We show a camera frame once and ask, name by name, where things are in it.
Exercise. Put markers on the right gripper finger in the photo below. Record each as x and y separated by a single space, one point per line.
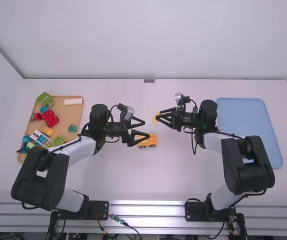
171 110
169 123

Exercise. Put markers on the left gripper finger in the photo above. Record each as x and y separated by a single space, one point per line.
139 120
134 132

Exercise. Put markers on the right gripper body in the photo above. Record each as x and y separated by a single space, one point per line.
179 120

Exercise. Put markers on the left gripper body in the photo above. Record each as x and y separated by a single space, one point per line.
126 135

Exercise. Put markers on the yellow curved toy brick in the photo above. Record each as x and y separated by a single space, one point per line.
156 120

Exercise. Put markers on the yellow toy car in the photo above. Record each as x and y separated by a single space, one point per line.
149 142

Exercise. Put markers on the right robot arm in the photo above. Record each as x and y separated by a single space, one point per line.
248 170

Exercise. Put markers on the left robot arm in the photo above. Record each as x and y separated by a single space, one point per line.
78 147

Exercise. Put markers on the clear teal toy brick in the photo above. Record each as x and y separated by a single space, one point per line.
73 128

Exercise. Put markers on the tan tray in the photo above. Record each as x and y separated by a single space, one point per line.
66 117

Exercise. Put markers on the long white toy brick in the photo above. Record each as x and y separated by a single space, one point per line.
73 101

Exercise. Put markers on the blue mat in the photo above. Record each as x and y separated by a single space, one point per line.
246 120

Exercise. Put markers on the green wheeled toy brick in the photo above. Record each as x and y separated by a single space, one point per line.
58 141

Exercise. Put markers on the red wheeled toy brick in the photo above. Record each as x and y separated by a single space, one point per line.
50 118

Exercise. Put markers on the orange toy brick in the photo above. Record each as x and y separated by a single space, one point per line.
47 130

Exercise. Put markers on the silver rails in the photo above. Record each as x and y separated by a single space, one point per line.
146 212

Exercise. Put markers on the lime green toy brick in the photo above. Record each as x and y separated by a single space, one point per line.
44 98

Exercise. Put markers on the white window toy brick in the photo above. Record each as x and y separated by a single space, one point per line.
36 135

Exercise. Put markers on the small lime toy brick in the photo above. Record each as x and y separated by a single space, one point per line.
30 145

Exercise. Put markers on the blue toy brick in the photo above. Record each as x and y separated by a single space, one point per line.
26 139

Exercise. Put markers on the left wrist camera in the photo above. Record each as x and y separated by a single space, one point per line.
129 115

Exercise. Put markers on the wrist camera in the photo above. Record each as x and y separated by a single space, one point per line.
129 115
178 99

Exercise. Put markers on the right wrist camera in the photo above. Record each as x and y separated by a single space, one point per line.
178 99

